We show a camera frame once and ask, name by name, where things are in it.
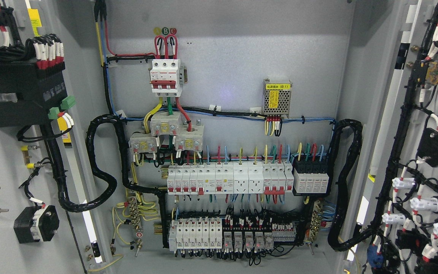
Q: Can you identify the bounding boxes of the relay terminal row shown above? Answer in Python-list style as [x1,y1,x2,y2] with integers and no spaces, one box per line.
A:
[167,207,304,259]

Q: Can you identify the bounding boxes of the brass ground busbar left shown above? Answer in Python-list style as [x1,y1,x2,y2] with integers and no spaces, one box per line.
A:
[128,194,143,257]

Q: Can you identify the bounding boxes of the brass ground busbar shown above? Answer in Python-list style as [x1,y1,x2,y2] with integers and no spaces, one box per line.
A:
[128,194,143,257]
[304,200,323,255]

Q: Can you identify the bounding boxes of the white red main breaker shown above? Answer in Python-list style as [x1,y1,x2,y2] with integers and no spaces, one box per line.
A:
[150,59,185,97]

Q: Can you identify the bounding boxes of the black surge protector block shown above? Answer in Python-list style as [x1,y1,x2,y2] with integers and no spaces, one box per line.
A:
[293,159,331,197]

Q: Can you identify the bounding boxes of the black digital power meter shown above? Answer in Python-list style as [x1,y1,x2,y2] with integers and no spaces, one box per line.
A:
[0,59,75,127]

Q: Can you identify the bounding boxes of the grey cabinet door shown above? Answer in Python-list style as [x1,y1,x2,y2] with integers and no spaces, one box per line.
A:
[0,0,111,274]
[328,0,438,274]

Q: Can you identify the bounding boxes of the brass ground busbar right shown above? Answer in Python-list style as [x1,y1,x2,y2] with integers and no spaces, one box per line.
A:
[304,200,323,255]

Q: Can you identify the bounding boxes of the black corrugated cable conduit left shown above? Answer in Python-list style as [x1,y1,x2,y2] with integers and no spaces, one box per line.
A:
[57,113,168,250]

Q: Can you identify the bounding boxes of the metal mesh power supply module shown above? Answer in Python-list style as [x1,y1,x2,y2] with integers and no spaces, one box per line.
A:
[262,78,292,118]

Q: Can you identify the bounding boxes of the white socket breaker row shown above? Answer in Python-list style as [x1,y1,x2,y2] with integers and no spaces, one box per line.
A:
[167,161,294,195]

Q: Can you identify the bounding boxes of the grey current transformer group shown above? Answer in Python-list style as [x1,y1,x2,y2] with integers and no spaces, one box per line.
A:
[129,111,205,157]

